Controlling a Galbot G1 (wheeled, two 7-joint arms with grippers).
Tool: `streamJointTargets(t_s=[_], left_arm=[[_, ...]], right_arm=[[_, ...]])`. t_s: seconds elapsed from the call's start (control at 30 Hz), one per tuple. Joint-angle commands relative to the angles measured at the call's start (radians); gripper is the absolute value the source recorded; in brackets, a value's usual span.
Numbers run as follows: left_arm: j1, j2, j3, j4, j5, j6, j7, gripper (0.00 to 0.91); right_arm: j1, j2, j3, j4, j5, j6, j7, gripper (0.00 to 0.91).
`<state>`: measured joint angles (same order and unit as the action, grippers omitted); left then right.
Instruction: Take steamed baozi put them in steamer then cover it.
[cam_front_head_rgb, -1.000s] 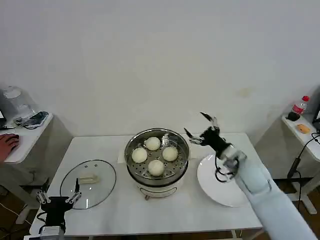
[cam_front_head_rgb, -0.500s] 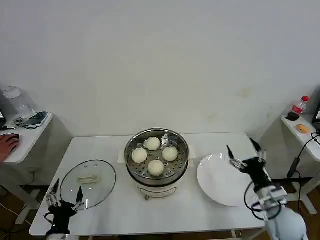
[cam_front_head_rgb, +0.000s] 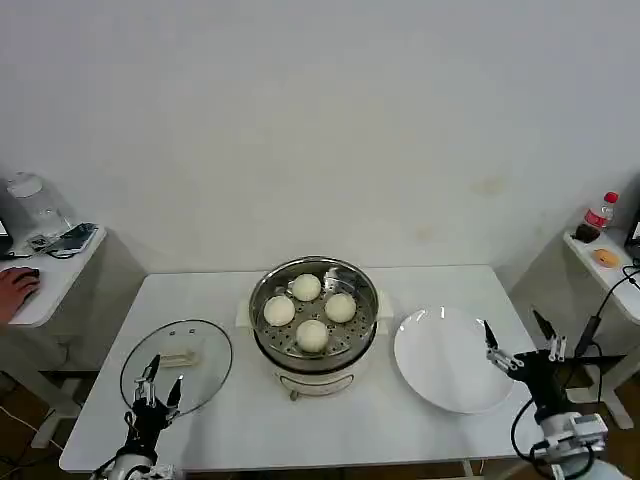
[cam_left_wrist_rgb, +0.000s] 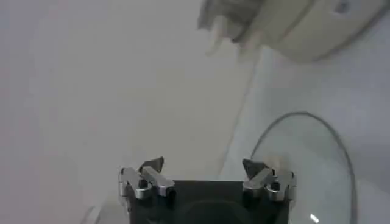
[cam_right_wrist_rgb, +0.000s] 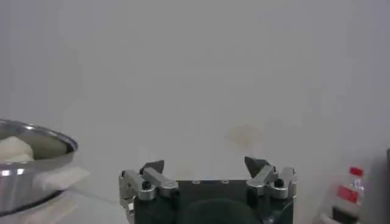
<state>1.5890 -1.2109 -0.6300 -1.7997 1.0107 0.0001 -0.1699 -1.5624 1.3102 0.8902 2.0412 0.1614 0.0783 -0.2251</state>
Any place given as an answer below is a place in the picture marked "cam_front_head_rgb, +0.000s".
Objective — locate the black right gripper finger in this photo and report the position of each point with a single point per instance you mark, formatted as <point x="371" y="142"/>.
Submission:
<point x="500" y="356"/>
<point x="555" y="347"/>

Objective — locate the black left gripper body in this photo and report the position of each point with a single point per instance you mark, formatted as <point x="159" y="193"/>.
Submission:
<point x="147" y="425"/>

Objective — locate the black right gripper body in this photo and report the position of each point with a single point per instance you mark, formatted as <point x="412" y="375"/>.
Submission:
<point x="542" y="380"/>

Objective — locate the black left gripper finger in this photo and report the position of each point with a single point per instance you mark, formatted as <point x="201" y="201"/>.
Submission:
<point x="144" y="392"/>
<point x="174" y="402"/>

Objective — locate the round glass lid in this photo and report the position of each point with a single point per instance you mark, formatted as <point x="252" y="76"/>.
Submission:
<point x="210" y="370"/>

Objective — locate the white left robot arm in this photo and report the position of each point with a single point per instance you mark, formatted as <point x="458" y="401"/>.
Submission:
<point x="135" y="467"/>

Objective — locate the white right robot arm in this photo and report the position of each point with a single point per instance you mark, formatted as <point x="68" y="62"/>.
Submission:
<point x="580" y="450"/>

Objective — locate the person's hand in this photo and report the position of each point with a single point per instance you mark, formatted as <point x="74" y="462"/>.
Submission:
<point x="17" y="290"/>

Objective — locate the white round plate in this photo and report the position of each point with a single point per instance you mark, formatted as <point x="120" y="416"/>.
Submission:
<point x="445" y="360"/>

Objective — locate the white side desk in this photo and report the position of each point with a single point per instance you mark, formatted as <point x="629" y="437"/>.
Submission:
<point x="612" y="285"/>
<point x="55" y="280"/>

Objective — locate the biscuit on small dish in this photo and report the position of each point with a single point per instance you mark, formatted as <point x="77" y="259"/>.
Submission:
<point x="606" y="258"/>

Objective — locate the red capped cola bottle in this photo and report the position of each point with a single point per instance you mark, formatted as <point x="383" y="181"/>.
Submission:
<point x="597" y="217"/>

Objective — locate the white steamed bun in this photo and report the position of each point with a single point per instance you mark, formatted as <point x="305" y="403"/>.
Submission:
<point x="340" y="307"/>
<point x="312" y="336"/>
<point x="279" y="310"/>
<point x="306" y="287"/>

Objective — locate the dark monitor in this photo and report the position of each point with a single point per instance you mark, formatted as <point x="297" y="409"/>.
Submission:
<point x="634" y="230"/>
<point x="4" y="237"/>

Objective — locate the white electric cooker base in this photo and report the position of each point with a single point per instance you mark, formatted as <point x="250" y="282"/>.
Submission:
<point x="315" y="384"/>

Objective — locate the steel steamer basket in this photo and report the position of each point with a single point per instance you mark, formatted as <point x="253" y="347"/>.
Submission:
<point x="360" y="300"/>

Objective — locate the smartphone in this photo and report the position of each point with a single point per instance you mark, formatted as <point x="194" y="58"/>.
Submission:
<point x="75" y="237"/>

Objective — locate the clear plastic jug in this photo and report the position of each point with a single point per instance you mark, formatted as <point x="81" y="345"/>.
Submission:
<point x="35" y="205"/>

